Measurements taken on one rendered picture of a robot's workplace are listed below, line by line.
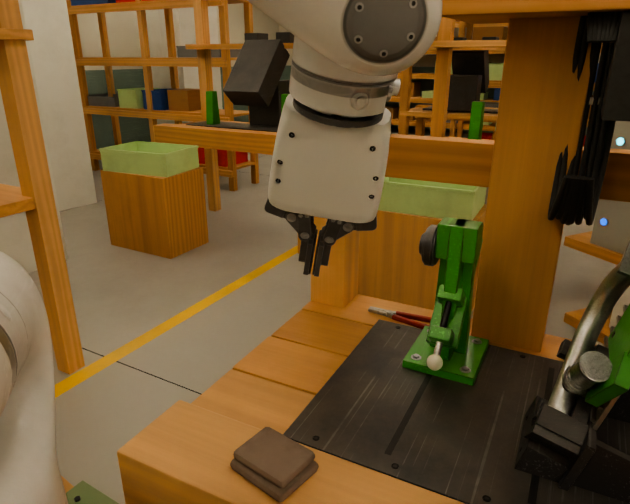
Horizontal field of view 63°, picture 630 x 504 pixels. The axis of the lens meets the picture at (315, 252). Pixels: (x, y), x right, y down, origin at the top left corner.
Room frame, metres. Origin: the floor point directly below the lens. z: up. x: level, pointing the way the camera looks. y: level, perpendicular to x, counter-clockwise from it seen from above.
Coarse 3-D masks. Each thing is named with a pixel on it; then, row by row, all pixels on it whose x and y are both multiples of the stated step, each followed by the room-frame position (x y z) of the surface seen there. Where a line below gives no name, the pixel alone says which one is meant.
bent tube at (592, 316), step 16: (624, 256) 0.61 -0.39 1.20; (624, 272) 0.59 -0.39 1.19; (608, 288) 0.66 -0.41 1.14; (624, 288) 0.65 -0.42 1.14; (592, 304) 0.68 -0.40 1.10; (608, 304) 0.66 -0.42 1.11; (592, 320) 0.67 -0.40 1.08; (576, 336) 0.66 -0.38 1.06; (592, 336) 0.65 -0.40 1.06; (576, 352) 0.64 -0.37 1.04; (560, 384) 0.61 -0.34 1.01; (560, 400) 0.59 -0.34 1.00
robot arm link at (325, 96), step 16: (304, 80) 0.41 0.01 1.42; (320, 80) 0.40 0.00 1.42; (304, 96) 0.41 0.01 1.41; (320, 96) 0.40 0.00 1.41; (336, 96) 0.40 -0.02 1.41; (352, 96) 0.39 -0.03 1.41; (368, 96) 0.40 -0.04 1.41; (384, 96) 0.41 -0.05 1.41; (320, 112) 0.41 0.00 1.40; (336, 112) 0.40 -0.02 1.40; (352, 112) 0.40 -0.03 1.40; (368, 112) 0.40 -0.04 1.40
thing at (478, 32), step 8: (464, 24) 7.56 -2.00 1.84; (472, 24) 7.94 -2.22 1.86; (464, 32) 7.59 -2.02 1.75; (472, 32) 7.98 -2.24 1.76; (480, 32) 7.52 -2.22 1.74; (488, 32) 7.47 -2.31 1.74; (496, 32) 7.41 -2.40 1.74; (504, 32) 7.43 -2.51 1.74; (496, 64) 7.37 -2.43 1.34; (496, 72) 7.37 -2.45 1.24; (496, 80) 7.33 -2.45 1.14; (592, 96) 6.83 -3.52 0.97; (488, 104) 7.41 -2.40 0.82; (496, 104) 7.74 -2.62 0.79; (488, 136) 7.77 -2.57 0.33; (584, 136) 7.14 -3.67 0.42
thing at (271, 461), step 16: (272, 432) 0.61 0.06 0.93; (240, 448) 0.58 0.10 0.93; (256, 448) 0.58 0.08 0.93; (272, 448) 0.58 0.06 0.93; (288, 448) 0.58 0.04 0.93; (304, 448) 0.58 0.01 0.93; (240, 464) 0.56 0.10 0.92; (256, 464) 0.55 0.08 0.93; (272, 464) 0.55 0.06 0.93; (288, 464) 0.55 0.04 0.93; (304, 464) 0.55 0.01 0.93; (256, 480) 0.53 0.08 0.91; (272, 480) 0.52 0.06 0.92; (288, 480) 0.52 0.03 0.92; (304, 480) 0.54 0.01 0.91; (272, 496) 0.51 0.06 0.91; (288, 496) 0.52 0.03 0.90
